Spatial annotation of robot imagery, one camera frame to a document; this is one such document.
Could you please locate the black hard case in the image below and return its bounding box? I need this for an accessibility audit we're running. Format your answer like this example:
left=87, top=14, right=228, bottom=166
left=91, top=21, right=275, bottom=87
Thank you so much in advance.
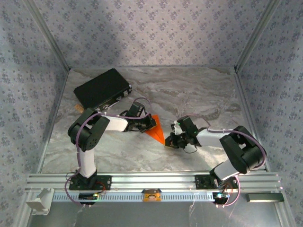
left=73, top=68, right=133, bottom=112

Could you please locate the yellow cartoon figure sticker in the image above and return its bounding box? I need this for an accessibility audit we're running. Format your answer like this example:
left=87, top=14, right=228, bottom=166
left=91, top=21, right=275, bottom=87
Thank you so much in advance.
left=141, top=188, right=162, bottom=203

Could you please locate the thin black right gripper cable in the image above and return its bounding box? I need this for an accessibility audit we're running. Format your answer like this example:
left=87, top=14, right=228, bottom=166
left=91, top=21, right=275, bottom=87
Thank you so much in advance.
left=183, top=144, right=198, bottom=154

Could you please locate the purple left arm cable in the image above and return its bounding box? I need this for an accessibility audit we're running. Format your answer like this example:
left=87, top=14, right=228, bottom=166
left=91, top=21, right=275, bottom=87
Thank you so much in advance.
left=65, top=97, right=152, bottom=209

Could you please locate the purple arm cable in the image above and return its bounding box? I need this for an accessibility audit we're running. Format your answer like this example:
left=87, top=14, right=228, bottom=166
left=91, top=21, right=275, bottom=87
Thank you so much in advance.
left=186, top=114, right=267, bottom=209
left=65, top=97, right=152, bottom=209

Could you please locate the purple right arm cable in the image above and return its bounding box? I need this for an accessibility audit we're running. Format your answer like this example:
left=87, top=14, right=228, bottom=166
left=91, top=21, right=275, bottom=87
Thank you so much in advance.
left=186, top=114, right=267, bottom=209

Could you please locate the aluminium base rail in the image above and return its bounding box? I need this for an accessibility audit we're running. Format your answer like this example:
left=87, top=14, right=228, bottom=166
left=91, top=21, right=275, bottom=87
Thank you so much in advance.
left=25, top=172, right=284, bottom=192

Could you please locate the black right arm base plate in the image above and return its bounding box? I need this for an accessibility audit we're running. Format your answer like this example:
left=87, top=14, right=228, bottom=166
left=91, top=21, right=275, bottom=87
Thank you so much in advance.
left=194, top=174, right=239, bottom=190

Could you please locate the slotted aluminium cable strip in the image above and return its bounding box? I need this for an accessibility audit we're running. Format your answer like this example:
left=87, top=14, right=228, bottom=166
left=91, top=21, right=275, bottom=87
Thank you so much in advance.
left=52, top=192, right=228, bottom=203

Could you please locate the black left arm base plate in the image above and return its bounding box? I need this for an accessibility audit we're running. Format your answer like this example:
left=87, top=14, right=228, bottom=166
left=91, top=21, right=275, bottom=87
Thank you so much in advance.
left=69, top=175, right=112, bottom=191

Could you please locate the aluminium frame side rail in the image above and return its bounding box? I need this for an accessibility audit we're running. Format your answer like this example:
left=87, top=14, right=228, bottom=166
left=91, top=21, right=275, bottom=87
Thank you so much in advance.
left=35, top=68, right=71, bottom=174
left=233, top=68, right=272, bottom=173

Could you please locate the white plastic bracket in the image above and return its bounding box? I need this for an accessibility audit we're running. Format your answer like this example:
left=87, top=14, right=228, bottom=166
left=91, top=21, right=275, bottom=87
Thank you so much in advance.
left=25, top=188, right=54, bottom=216

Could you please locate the aluminium frame post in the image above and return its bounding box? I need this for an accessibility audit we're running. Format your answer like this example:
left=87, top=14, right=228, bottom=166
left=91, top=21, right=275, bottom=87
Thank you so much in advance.
left=25, top=0, right=72, bottom=71
left=235, top=0, right=283, bottom=71

